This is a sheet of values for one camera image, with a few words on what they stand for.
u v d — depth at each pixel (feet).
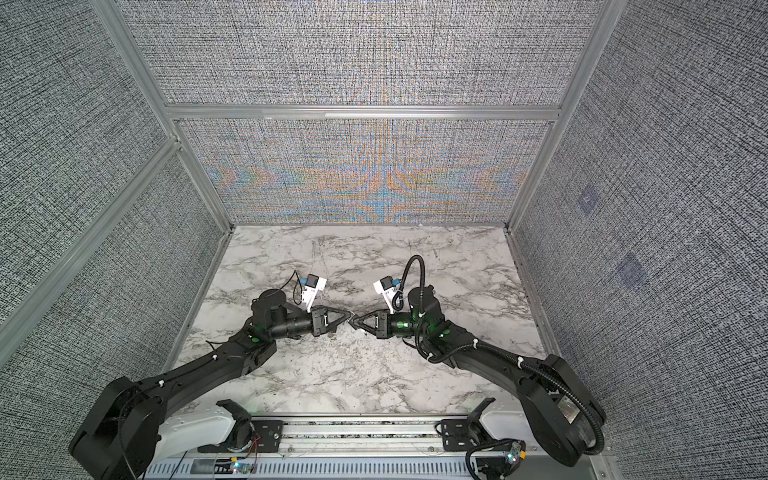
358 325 2.40
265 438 2.43
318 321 2.22
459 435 2.40
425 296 1.95
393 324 2.27
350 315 2.45
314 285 2.34
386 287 2.35
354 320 2.40
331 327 2.36
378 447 2.40
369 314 2.39
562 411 1.37
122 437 1.32
